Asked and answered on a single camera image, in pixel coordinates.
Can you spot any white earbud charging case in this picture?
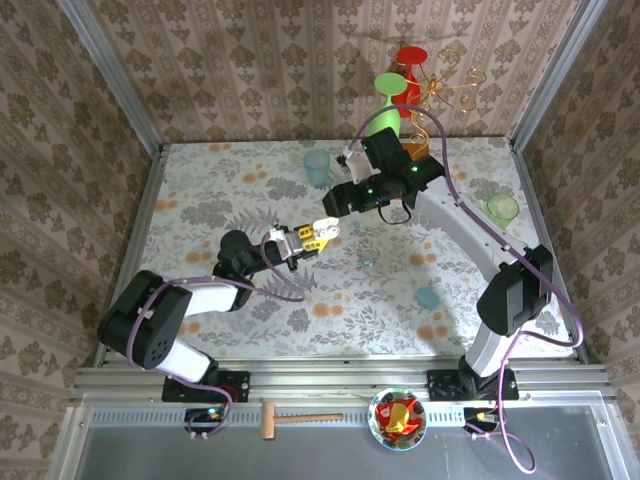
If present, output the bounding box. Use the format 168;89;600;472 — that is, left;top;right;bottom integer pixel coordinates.
310;215;344;244

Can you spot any blue earbud charging case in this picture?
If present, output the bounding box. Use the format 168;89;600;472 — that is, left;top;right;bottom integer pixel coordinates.
415;286;441;310

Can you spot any teal plastic cup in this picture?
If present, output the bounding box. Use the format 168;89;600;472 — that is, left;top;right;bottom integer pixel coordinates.
302;148;332;190

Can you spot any floral patterned table cover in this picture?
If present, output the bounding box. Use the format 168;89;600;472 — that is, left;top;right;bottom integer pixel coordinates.
137;137;576;359

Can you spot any green wine glass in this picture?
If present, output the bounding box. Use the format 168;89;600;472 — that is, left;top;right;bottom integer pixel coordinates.
372;72;409;139

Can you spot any green plastic cup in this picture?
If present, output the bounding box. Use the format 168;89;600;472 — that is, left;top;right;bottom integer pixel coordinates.
486;193;521;231

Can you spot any red wine glass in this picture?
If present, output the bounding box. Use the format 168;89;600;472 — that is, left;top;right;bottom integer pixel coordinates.
391;45;430;119

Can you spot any small circuit board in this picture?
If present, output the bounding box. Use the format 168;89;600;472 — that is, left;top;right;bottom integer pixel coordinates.
463;407;501;432
184;407;226;435

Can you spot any wooden mallet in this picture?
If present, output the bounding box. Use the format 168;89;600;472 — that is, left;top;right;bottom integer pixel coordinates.
260;401;345;441

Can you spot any perforated metal strip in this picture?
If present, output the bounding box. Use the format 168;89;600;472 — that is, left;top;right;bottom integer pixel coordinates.
85;405;610;427

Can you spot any yellow candy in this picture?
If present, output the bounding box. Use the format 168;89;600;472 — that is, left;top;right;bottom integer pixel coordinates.
387;402;409;434

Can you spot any red candy wrapper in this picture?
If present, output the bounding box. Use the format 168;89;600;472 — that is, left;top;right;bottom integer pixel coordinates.
375;396;421;435

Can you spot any grey sheet metal platform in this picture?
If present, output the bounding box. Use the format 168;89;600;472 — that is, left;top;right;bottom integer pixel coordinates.
47;404;640;480

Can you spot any patterned ceramic bowl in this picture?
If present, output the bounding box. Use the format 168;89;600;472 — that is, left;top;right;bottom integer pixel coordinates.
367;387;428;452

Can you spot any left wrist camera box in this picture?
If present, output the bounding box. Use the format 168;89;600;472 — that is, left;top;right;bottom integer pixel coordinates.
267;227;297;261

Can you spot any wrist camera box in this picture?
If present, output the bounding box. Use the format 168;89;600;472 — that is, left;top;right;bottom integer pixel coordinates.
267;227;297;261
339;148;375;185

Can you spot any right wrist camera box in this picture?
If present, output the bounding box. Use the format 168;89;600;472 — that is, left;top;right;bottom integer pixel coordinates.
339;148;375;185

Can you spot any thin black wire loop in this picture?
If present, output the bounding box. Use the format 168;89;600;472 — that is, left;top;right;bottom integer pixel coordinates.
377;197;415;226

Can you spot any gold wire glass rack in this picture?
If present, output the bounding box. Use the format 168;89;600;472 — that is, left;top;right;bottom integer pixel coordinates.
389;47;489;161

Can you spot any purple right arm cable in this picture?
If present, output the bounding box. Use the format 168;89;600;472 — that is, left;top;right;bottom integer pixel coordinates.
347;104;586;475

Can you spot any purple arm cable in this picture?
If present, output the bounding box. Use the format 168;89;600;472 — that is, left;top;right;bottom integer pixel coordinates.
125;238;307;441
347;104;586;475

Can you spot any aluminium side rail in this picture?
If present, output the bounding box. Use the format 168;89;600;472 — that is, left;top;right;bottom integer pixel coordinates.
93;144;169;367
508;138;591;365

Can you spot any long aluminium base rail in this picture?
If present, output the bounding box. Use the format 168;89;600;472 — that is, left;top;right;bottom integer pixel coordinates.
73;362;614;402

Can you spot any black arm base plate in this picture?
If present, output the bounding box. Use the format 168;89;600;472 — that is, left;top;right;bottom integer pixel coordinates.
161;370;251;404
426;368;520;401

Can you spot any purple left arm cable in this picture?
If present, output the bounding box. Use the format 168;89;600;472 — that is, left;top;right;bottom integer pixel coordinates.
125;238;307;441

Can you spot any aluminium frame post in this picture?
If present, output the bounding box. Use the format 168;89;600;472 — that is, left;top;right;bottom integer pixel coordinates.
508;0;610;152
55;0;167;157

